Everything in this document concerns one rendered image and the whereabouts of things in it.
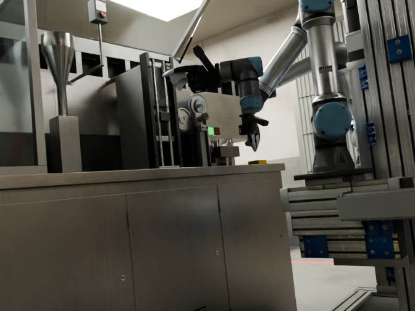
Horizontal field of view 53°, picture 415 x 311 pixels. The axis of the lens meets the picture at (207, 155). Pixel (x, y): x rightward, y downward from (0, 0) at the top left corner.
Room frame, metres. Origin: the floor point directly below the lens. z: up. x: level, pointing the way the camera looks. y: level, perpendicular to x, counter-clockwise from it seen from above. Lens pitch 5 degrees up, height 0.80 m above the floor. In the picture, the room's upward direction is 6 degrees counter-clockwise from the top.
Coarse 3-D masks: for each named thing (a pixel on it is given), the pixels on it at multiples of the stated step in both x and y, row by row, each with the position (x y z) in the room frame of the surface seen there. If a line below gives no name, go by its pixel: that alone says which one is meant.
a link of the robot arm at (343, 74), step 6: (342, 66) 2.02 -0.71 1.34; (342, 72) 2.03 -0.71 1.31; (342, 78) 2.04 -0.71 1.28; (348, 78) 2.04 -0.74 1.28; (342, 84) 2.04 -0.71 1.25; (348, 84) 2.03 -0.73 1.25; (342, 90) 2.05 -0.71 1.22; (348, 90) 2.03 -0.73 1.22; (348, 96) 2.03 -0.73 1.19; (348, 102) 2.04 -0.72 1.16; (348, 108) 2.04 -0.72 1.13; (354, 144) 2.07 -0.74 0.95
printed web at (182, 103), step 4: (180, 100) 2.26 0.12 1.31; (184, 100) 2.21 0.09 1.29; (180, 104) 2.22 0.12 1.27; (184, 104) 2.19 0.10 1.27; (156, 124) 2.17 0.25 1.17; (164, 124) 2.13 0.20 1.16; (156, 128) 2.18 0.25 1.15; (164, 128) 2.15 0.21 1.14; (156, 132) 2.20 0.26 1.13; (164, 132) 2.17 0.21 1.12; (180, 132) 2.14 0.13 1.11
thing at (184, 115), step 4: (180, 108) 2.11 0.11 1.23; (184, 108) 2.13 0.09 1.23; (180, 112) 2.12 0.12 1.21; (184, 112) 2.14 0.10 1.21; (188, 112) 2.15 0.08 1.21; (180, 116) 2.11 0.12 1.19; (184, 116) 2.13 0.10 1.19; (188, 116) 2.16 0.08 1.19; (180, 120) 2.11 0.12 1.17; (184, 120) 2.13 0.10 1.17; (188, 120) 2.15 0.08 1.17; (180, 124) 2.11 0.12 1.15; (184, 124) 2.13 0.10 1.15; (188, 124) 2.15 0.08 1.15; (180, 128) 2.10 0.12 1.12; (184, 128) 2.13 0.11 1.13; (188, 128) 2.14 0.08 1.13
